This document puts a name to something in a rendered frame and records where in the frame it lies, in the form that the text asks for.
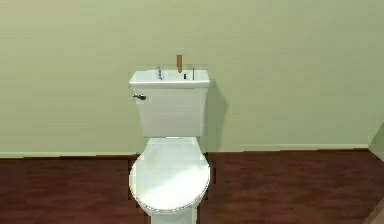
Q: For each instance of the thin black rod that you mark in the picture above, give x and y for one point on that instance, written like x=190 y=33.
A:
x=193 y=73

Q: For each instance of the brown stick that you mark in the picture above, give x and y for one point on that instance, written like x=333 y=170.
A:
x=179 y=63

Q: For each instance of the white toilet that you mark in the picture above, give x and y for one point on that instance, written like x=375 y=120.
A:
x=170 y=166

